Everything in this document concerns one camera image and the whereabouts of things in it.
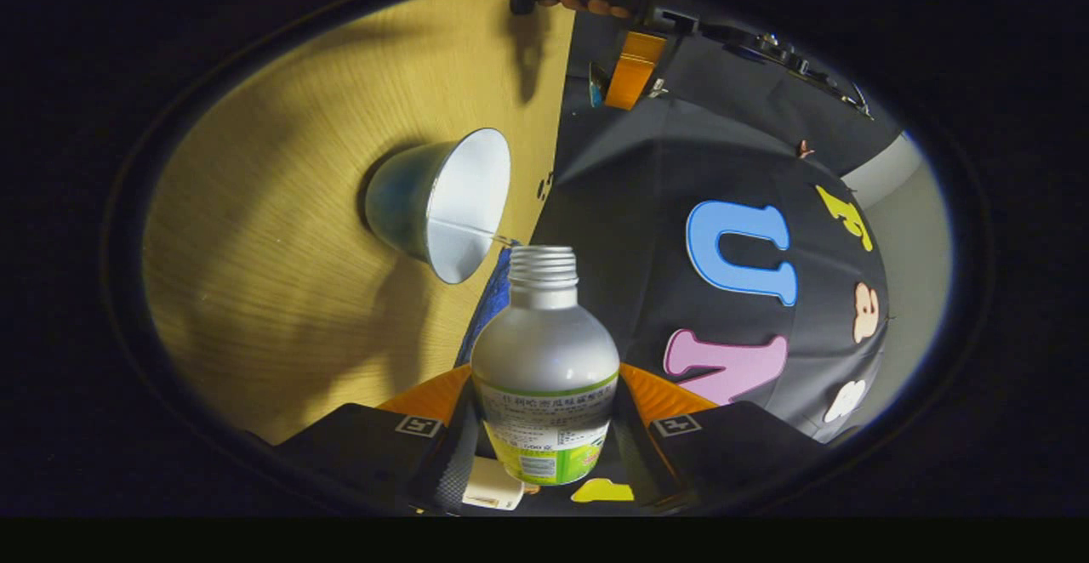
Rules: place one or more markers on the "white clip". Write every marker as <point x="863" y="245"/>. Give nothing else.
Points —
<point x="657" y="89"/>

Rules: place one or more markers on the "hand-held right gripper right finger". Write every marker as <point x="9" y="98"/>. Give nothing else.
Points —
<point x="634" y="461"/>

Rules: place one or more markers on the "teal teacup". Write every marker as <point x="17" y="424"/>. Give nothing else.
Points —
<point x="459" y="197"/>

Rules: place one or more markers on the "red clip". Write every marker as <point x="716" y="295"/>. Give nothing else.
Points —
<point x="804" y="150"/>

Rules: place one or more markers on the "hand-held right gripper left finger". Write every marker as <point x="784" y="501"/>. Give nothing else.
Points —
<point x="447" y="474"/>

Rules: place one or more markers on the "blue towel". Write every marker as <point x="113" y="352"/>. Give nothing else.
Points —
<point x="493" y="299"/>

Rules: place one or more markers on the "teal teacup lid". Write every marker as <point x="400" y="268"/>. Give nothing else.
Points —
<point x="597" y="91"/>

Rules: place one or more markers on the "white toaster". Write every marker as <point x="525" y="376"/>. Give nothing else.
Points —
<point x="492" y="485"/>

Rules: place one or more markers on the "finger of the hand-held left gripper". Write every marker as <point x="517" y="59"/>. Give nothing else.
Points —
<point x="634" y="70"/>

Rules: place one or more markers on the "silver green water bottle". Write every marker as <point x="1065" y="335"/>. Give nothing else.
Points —
<point x="544" y="350"/>

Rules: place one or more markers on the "black backdrop cloth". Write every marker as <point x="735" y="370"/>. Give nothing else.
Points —
<point x="630" y="172"/>

